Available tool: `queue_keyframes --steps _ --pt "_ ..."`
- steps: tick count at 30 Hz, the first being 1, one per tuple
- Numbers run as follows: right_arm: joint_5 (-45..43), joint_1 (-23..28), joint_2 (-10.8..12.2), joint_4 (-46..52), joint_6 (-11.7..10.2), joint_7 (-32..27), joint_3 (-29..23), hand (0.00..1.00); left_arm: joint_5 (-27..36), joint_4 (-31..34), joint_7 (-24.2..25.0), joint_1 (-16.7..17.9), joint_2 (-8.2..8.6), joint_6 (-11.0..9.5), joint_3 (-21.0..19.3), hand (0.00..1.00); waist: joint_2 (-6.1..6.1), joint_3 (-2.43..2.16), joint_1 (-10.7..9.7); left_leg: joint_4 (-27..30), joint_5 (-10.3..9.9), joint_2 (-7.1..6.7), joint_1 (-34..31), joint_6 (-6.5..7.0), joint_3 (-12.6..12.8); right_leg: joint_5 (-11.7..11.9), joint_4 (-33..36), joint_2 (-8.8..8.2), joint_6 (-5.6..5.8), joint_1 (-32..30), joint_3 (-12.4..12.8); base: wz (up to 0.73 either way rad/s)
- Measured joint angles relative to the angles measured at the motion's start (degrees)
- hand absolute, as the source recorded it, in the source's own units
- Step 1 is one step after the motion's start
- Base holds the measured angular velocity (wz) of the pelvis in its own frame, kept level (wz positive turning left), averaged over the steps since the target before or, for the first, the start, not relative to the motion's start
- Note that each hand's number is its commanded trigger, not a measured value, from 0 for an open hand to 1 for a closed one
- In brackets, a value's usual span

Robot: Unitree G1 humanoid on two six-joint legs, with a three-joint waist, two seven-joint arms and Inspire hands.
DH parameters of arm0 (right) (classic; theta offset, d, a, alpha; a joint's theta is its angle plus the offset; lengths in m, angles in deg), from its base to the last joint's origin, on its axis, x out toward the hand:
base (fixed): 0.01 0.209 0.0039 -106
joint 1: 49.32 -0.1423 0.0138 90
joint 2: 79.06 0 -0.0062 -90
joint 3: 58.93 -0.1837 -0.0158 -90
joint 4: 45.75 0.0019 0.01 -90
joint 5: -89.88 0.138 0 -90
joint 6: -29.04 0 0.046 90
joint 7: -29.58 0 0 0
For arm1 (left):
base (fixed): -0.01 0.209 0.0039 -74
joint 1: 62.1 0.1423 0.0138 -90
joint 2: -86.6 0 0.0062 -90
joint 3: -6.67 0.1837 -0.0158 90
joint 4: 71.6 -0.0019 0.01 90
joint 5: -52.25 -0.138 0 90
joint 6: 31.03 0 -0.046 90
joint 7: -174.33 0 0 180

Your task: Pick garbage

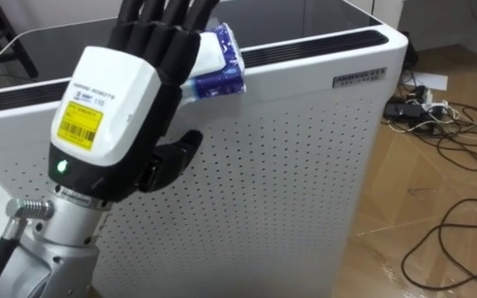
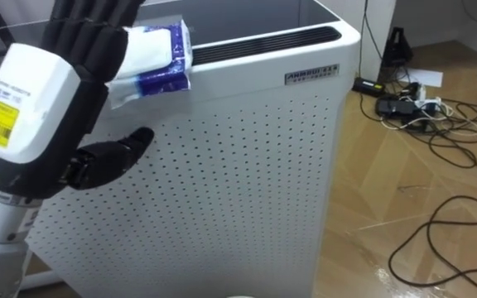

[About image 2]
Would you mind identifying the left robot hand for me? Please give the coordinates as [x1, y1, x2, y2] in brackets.
[0, 0, 156, 200]

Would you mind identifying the blue white tissue pack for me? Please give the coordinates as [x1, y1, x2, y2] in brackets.
[105, 18, 195, 111]

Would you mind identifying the white perforated metal cabinet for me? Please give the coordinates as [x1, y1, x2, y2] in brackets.
[0, 0, 362, 298]

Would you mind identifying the black adapter with yellow label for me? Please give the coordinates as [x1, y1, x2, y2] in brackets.
[351, 76, 386, 98]

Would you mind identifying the black power adapter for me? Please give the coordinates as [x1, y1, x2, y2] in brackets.
[374, 94, 418, 120]

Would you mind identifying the black triangular stand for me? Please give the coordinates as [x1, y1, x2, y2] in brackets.
[382, 26, 414, 68]

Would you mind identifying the white multi socket strip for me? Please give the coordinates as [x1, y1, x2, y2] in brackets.
[411, 82, 443, 112]

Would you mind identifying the white paper sheet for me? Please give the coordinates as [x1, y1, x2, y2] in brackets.
[402, 67, 445, 89]

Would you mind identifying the black wall cable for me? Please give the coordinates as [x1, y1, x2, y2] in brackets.
[358, 0, 373, 80]

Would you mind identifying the thin white floor cable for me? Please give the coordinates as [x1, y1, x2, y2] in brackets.
[380, 102, 477, 138]

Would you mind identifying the long black floor cable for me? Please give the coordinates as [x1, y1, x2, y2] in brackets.
[388, 194, 477, 298]

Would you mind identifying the tangled black cable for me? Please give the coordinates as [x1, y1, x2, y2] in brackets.
[403, 84, 477, 200]

